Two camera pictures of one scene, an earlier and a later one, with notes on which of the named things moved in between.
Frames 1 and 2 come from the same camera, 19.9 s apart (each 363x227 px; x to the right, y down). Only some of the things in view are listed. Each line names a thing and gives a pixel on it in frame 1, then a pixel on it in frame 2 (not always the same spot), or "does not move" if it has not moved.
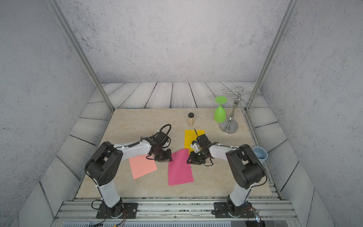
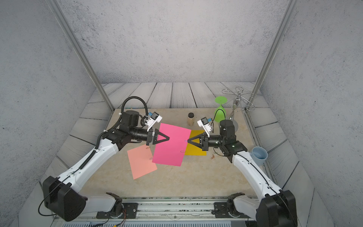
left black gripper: (168, 158) -> (151, 136)
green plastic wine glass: (220, 114) does not move
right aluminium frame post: (286, 17) does not move
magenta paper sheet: (179, 171) -> (172, 151)
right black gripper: (193, 160) -> (203, 142)
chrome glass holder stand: (231, 126) does not move
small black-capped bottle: (191, 118) does not move
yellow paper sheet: (190, 135) does not move
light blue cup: (261, 153) does not move
